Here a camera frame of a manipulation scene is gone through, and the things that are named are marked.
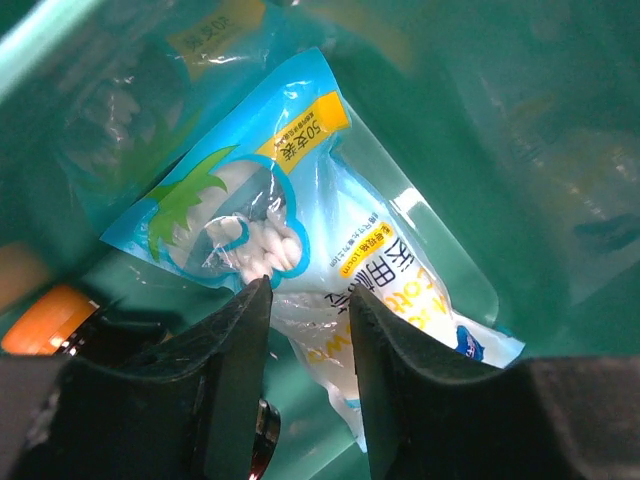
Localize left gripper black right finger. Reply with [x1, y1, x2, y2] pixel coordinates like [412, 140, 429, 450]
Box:
[349, 287, 639, 479]

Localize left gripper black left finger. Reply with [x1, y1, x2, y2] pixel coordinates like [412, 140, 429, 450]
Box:
[1, 280, 273, 479]

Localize brown orange-cap bottle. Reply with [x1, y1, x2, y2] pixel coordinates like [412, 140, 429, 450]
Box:
[1, 285, 173, 368]

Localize blue cotton swab bag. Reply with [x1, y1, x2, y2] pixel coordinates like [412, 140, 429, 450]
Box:
[102, 48, 523, 445]

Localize teal medicine box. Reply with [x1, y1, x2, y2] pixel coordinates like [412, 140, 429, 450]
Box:
[1, 1, 639, 479]

